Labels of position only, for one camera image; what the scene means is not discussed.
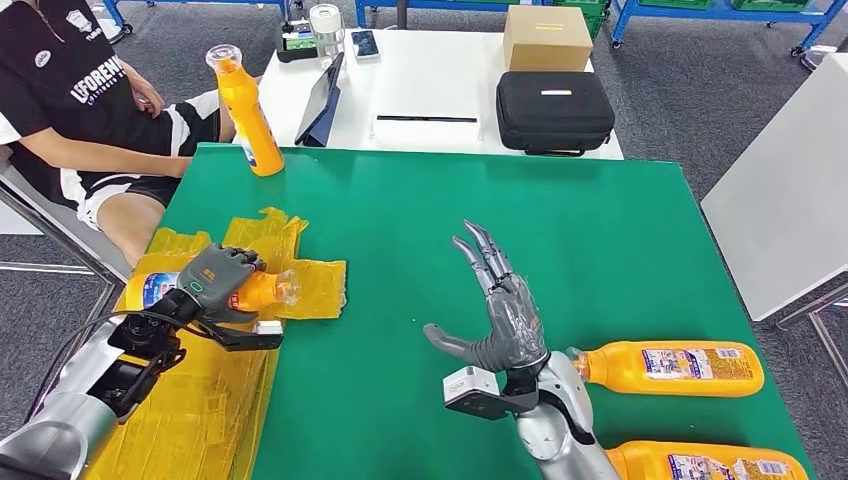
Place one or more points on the tablet in blue cover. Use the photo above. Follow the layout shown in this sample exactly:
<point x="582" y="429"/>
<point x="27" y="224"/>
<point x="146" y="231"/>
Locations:
<point x="319" y="102"/>

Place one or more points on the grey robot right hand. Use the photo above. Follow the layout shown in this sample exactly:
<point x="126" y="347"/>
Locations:
<point x="517" y="324"/>

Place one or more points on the white flat box black slot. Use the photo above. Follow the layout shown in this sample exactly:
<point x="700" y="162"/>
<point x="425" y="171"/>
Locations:
<point x="426" y="134"/>

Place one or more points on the blue metal rack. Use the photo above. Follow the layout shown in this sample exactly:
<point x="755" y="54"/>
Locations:
<point x="729" y="14"/>
<point x="430" y="4"/>
<point x="285" y="5"/>

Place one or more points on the yellow tape patch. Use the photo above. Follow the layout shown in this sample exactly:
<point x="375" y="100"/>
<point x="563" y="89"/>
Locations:
<point x="212" y="411"/>

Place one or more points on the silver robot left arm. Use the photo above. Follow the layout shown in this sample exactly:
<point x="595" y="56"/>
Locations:
<point x="73" y="391"/>

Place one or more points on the person's left hand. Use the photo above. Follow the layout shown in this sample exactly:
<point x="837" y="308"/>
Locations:
<point x="146" y="96"/>

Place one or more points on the black zip case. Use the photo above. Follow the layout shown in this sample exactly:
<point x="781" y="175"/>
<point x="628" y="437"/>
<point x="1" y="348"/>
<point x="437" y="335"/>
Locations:
<point x="554" y="114"/>

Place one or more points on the brown cardboard box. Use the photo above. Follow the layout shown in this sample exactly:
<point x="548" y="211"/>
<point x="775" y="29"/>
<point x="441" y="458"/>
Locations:
<point x="547" y="41"/>

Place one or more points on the person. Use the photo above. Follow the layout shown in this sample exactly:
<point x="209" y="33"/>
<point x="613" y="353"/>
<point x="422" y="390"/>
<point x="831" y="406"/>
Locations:
<point x="60" y="93"/>

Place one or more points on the person's right forearm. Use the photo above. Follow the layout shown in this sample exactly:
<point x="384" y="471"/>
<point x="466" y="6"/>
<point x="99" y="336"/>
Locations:
<point x="99" y="156"/>

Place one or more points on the orange detergent bottle clear cap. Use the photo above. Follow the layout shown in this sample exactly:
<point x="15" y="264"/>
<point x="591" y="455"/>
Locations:
<point x="265" y="291"/>
<point x="248" y="112"/>
<point x="642" y="462"/>
<point x="616" y="369"/>

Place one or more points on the black smartphone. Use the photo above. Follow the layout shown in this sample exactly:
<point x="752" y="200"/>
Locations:
<point x="365" y="45"/>

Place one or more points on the green plastic crate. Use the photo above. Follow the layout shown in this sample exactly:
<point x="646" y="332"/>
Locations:
<point x="595" y="23"/>
<point x="772" y="4"/>
<point x="676" y="3"/>

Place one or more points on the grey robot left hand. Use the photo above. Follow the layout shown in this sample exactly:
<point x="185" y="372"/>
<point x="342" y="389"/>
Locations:
<point x="215" y="278"/>

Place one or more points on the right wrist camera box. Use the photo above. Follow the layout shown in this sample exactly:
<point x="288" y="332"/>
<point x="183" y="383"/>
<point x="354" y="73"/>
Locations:
<point x="474" y="394"/>

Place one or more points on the white table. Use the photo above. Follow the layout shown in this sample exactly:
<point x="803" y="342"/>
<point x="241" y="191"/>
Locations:
<point x="782" y="192"/>
<point x="430" y="69"/>

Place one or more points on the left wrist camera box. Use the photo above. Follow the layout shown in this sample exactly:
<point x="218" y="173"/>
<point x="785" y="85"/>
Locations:
<point x="265" y="333"/>

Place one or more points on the grey metal chair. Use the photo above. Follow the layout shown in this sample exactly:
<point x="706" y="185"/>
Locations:
<point x="66" y="225"/>

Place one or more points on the black handheld screen device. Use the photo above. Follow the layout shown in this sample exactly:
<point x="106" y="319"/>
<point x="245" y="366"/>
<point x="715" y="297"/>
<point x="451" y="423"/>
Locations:
<point x="297" y="45"/>

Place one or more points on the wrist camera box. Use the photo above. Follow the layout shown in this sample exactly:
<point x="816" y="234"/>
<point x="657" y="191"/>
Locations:
<point x="265" y="333"/>
<point x="474" y="394"/>

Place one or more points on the clear glass jar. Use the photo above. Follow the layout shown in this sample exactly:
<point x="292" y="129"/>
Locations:
<point x="326" y="30"/>

